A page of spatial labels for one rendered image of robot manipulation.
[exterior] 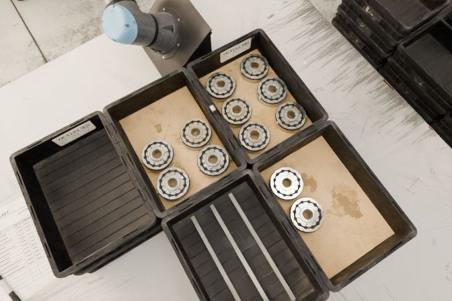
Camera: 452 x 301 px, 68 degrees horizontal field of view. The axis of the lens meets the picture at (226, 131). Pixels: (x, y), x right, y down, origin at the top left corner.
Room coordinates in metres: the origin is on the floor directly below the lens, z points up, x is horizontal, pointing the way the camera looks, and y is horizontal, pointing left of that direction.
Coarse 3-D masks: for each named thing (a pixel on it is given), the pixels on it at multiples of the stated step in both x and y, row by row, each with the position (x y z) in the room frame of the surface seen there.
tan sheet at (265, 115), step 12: (240, 60) 0.67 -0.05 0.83; (216, 72) 0.62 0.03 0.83; (228, 72) 0.62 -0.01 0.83; (204, 84) 0.57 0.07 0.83; (240, 84) 0.57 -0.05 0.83; (252, 84) 0.57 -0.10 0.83; (240, 96) 0.52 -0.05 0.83; (252, 96) 0.52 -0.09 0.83; (288, 96) 0.52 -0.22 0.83; (252, 108) 0.47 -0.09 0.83; (264, 108) 0.47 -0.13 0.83; (276, 108) 0.47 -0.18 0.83; (252, 120) 0.43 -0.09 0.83; (264, 120) 0.43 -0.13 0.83; (276, 132) 0.38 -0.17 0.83; (252, 156) 0.30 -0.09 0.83
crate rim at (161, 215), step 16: (160, 80) 0.53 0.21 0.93; (192, 80) 0.53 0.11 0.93; (128, 96) 0.48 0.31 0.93; (112, 128) 0.36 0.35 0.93; (224, 128) 0.36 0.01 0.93; (128, 160) 0.27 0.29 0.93; (240, 160) 0.26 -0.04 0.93; (224, 176) 0.21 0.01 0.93; (144, 192) 0.17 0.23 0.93; (176, 208) 0.12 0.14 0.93
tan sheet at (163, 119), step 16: (176, 96) 0.52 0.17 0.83; (144, 112) 0.46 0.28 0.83; (160, 112) 0.46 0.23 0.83; (176, 112) 0.46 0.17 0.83; (192, 112) 0.46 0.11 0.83; (128, 128) 0.40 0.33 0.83; (144, 128) 0.40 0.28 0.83; (160, 128) 0.40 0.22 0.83; (176, 128) 0.40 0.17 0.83; (144, 144) 0.35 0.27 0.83; (176, 144) 0.34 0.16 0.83; (176, 160) 0.29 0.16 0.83; (192, 160) 0.29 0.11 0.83; (192, 176) 0.24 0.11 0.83; (192, 192) 0.19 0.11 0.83
